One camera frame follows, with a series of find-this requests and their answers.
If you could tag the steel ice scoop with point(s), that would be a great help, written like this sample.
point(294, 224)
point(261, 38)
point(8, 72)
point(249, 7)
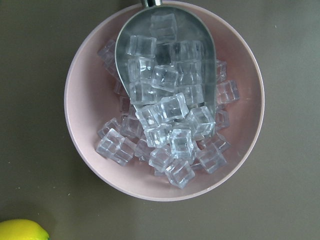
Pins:
point(169, 34)

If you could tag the yellow lemon upper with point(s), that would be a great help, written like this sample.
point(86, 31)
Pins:
point(22, 229)

